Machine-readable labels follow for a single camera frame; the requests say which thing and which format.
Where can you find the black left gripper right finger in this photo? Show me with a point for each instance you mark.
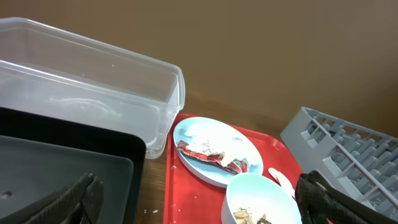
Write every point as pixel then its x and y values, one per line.
pixel 319 203

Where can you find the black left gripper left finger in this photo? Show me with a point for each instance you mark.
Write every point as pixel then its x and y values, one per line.
pixel 79 203

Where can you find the light blue bowl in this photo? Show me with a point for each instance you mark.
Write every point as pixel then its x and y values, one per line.
pixel 259 196

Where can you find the food scraps and rice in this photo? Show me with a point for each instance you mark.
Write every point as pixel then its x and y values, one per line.
pixel 242 216

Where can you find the red snack wrapper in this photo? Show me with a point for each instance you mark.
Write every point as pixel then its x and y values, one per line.
pixel 236 166

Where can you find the white napkin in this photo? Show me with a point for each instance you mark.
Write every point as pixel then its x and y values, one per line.
pixel 213 141

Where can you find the grey dishwasher rack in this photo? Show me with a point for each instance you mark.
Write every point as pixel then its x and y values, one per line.
pixel 357 161

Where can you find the white plastic spoon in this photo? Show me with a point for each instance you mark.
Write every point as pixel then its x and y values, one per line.
pixel 284 182

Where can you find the black plastic tray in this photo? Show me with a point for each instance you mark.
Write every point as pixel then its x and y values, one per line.
pixel 41 155

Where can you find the light blue plate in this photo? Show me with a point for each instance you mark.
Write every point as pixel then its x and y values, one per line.
pixel 207 172

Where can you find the clear plastic bin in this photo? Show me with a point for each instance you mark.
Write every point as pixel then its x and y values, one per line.
pixel 59 74

